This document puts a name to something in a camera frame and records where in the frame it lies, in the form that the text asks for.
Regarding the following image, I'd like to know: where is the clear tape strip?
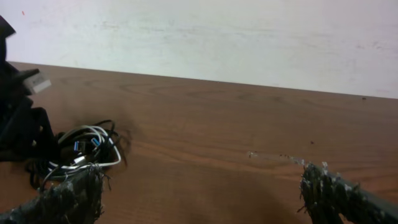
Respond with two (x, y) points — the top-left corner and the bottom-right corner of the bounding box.
(247, 151), (305, 166)

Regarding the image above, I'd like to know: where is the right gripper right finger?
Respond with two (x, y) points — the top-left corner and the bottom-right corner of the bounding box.
(298, 163), (397, 224)

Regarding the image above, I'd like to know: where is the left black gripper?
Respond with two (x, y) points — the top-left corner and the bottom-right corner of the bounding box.
(1, 17), (59, 162)

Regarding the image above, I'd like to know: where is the black usb cable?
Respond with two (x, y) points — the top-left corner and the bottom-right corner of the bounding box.
(26, 119), (131, 190)

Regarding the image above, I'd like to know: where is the white usb cable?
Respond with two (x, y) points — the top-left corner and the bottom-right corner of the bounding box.
(42, 124), (122, 184)

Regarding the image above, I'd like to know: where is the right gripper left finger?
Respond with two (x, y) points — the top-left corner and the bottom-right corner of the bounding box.
(1, 166), (104, 224)

